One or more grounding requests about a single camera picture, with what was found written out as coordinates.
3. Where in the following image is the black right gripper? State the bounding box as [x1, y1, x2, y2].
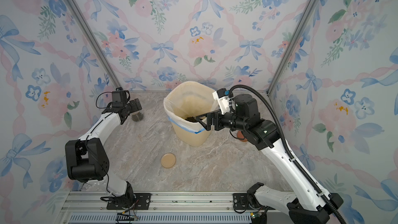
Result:
[197, 107, 248, 132]

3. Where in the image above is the glass jar light wood lid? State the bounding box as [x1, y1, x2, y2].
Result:
[131, 112, 144, 122]

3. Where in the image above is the red jar lid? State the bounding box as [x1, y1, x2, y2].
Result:
[236, 131, 248, 142]

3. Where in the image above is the tan jar lid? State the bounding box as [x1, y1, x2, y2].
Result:
[161, 153, 177, 169]

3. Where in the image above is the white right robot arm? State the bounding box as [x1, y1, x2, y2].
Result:
[195, 92, 343, 224]

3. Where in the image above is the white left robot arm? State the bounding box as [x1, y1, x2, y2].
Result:
[65, 88, 142, 209]

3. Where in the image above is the cream ribbed trash bin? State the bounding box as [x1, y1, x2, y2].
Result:
[172, 123, 211, 147]

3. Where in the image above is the translucent bin liner blue band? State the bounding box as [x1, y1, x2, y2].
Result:
[163, 81, 218, 134]

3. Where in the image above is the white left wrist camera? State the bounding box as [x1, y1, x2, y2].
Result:
[112, 87, 130, 105]

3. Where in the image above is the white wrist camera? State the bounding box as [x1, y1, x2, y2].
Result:
[212, 88, 235, 115]
[112, 87, 130, 105]

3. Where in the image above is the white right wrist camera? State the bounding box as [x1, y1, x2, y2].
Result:
[212, 88, 235, 115]

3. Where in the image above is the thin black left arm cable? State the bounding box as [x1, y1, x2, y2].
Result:
[95, 91, 113, 110]

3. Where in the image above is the black corrugated cable conduit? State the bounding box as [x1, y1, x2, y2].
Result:
[228, 84, 347, 224]

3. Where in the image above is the aluminium mounting rail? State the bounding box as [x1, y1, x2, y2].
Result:
[58, 191, 327, 224]

